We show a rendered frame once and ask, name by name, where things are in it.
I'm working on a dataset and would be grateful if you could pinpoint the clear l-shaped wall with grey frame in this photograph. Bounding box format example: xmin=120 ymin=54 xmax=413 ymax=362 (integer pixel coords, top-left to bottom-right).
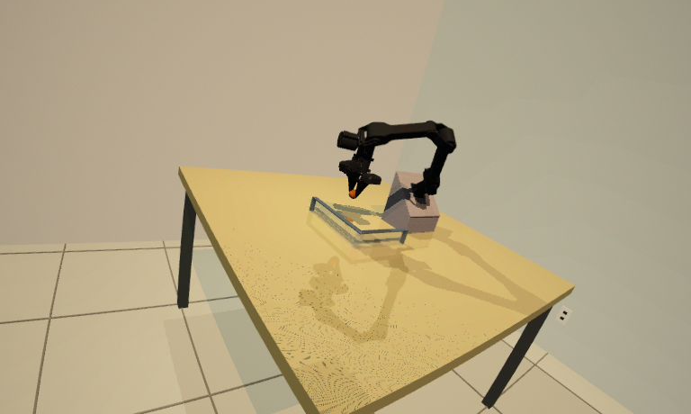
xmin=310 ymin=198 xmax=407 ymax=249

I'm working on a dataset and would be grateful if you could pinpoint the grey l-shaped wall top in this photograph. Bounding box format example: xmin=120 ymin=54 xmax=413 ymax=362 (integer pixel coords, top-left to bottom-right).
xmin=312 ymin=197 xmax=408 ymax=234

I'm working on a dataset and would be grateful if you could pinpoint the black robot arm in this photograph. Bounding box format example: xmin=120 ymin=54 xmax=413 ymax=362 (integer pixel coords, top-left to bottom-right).
xmin=337 ymin=121 xmax=456 ymax=198

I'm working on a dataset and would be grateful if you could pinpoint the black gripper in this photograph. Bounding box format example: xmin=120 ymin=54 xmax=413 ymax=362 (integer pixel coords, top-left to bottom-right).
xmin=346 ymin=151 xmax=381 ymax=196

